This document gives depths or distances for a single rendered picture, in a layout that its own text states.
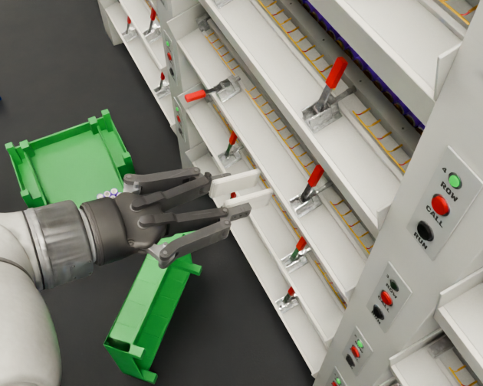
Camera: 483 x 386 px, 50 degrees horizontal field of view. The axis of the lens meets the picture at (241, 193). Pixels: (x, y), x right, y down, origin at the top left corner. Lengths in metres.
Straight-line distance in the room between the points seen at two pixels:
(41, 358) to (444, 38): 0.39
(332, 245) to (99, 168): 0.86
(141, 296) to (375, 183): 0.65
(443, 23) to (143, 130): 1.26
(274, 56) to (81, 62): 1.25
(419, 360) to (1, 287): 0.50
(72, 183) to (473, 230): 1.18
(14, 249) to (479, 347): 0.45
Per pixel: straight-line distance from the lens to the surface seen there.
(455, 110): 0.41
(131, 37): 1.69
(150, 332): 1.30
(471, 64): 0.39
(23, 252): 0.56
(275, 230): 1.00
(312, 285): 0.95
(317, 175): 0.74
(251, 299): 1.31
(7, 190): 1.61
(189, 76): 1.14
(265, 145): 0.86
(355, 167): 0.61
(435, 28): 0.47
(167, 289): 1.33
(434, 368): 0.73
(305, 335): 1.12
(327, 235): 0.78
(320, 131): 0.64
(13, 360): 0.41
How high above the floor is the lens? 1.21
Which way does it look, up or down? 56 degrees down
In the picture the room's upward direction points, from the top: straight up
